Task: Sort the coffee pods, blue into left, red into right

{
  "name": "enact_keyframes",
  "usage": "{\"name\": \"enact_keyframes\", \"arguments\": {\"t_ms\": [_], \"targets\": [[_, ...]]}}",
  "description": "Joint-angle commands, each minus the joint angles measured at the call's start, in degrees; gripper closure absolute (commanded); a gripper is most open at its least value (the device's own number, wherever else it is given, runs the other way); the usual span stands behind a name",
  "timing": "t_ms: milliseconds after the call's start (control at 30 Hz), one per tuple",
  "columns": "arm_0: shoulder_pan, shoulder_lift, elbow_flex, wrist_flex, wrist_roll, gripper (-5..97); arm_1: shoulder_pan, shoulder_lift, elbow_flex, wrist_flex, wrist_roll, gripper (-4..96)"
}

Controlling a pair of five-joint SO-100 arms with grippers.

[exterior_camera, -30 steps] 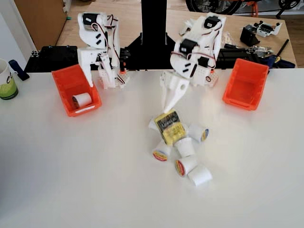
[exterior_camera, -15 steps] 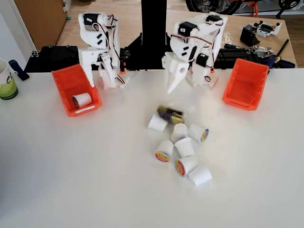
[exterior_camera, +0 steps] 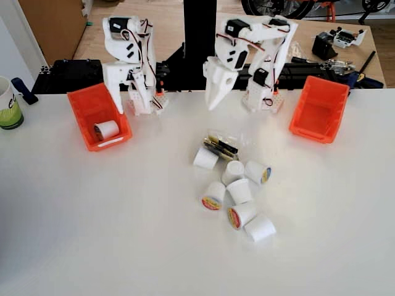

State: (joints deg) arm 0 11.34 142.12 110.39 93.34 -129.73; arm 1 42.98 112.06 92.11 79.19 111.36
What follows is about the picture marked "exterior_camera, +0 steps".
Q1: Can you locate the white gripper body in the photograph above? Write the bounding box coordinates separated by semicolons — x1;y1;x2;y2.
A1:
205;18;257;92
102;15;141;87

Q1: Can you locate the black printed part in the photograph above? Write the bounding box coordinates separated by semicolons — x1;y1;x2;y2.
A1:
311;31;339;60

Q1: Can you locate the white part with electronics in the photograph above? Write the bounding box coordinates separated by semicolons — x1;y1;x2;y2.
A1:
326;27;367;49

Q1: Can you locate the black camera mast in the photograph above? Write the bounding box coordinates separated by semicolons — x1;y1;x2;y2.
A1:
166;0;238;92

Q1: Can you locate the yellow black sachet bundle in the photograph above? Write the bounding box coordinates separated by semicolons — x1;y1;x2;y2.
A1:
202;129;247;160

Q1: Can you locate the white fixed gripper finger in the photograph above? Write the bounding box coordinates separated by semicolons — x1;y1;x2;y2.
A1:
105;83;124;114
210;88;231;111

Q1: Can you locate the orange metal stand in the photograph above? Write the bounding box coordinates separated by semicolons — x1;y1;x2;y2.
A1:
320;0;338;22

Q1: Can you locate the wooden cabinet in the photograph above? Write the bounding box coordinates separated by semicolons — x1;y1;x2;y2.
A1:
17;0;91;65

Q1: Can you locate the white moving gripper finger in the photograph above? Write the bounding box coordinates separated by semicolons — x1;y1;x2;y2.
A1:
131;72;152;115
204;66;217;110

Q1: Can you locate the black bicycle wheel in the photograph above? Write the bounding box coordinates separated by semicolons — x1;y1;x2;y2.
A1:
240;0;312;20

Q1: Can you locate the white pod blue yellow lid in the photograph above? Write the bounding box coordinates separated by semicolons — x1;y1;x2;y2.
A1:
244;160;273;186

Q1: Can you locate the silver metal clamp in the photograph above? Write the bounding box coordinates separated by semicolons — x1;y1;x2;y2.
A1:
320;59;356;75

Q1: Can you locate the white green mug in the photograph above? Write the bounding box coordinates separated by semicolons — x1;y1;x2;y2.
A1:
0;76;25;130

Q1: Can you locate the clear bag of screws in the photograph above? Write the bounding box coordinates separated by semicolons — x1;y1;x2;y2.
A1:
291;41;307;59

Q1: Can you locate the white coffee pod red lid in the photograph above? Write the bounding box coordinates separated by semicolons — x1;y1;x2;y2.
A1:
193;147;219;170
227;202;259;231
201;181;227;212

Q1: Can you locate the orange plastic bin white label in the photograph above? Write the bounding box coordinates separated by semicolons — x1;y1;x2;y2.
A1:
67;81;133;152

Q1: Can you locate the black blue clamp handle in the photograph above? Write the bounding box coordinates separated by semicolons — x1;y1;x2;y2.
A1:
10;76;39;105

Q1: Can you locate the white coffee pod blue lid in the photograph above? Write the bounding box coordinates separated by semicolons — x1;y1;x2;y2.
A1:
93;120;120;141

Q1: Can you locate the black flat box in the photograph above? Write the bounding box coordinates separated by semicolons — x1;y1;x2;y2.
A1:
52;58;102;78

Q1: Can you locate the black aluminium rail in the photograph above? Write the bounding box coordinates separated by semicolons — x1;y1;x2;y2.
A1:
30;58;349;95

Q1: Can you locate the blue yellow bar clamp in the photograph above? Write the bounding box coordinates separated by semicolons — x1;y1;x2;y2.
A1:
344;71;385;90

